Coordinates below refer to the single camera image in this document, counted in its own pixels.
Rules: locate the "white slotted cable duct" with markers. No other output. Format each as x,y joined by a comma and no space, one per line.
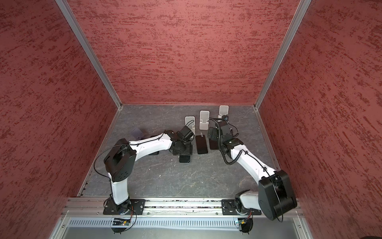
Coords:
226,224

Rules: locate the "right circuit board with wires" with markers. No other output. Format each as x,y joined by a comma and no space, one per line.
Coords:
245,225

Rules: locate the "left aluminium corner post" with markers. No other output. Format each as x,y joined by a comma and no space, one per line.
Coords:
82,39

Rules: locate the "aluminium front rail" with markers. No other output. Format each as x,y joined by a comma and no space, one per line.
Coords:
154,207

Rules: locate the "black phone with tag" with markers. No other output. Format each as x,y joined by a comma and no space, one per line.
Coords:
201,143
213,145

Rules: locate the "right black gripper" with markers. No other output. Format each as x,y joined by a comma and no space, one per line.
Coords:
215,132

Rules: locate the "left circuit board with wires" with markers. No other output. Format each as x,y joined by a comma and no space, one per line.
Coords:
120,225

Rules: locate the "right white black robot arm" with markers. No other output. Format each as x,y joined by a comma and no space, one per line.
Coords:
275,195

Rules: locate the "right aluminium corner post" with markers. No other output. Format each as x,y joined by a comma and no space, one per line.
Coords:
286,42

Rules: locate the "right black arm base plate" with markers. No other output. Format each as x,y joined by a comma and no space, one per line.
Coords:
232,207

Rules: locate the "white phone stand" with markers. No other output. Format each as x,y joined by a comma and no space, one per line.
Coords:
223,111
204,120

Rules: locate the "aluminium corner post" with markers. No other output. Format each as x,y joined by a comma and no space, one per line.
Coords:
286,42
82,39

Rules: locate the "circuit board with wires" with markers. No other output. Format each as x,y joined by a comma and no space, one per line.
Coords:
120,225
245,225

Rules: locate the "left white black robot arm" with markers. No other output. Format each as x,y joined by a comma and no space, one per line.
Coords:
121,158

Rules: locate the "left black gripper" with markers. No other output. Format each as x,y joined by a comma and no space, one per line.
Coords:
188,151

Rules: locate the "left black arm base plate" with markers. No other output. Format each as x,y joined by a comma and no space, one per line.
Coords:
137,206

